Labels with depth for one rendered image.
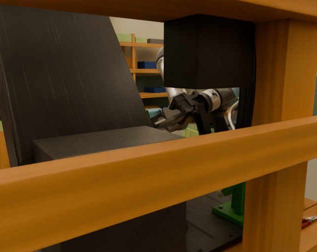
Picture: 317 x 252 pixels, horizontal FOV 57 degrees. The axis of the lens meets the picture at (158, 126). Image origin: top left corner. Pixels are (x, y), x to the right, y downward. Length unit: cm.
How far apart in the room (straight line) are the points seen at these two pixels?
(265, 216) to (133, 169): 48
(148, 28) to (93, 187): 750
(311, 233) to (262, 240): 29
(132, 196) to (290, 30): 50
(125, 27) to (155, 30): 90
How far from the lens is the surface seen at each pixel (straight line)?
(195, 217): 104
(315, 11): 73
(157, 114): 159
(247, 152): 56
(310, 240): 106
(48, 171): 36
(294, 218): 89
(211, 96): 100
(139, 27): 765
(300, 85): 77
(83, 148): 59
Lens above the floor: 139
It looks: 11 degrees down
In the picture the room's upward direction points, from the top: straight up
